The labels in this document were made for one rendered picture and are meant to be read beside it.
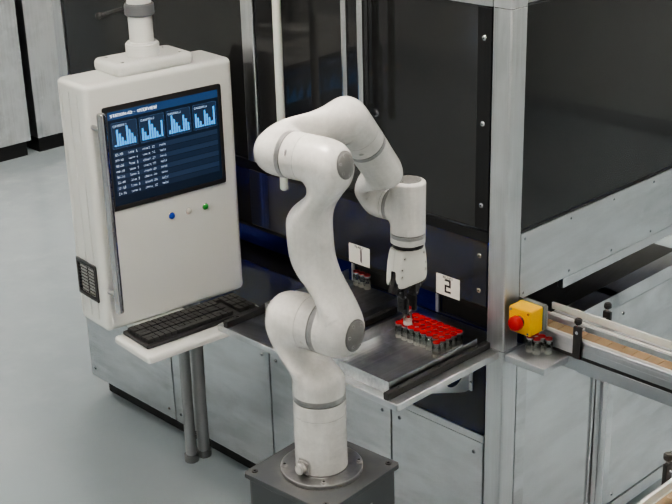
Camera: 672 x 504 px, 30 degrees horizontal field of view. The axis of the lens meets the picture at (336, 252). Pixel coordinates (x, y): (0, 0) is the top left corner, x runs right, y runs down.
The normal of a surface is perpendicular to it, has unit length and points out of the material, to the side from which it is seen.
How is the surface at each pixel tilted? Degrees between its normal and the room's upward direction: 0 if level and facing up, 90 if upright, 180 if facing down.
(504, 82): 90
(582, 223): 90
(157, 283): 90
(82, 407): 0
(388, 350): 0
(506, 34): 90
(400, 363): 0
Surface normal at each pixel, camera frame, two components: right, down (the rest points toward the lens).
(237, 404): -0.71, 0.28
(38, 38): 0.70, 0.25
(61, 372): -0.03, -0.93
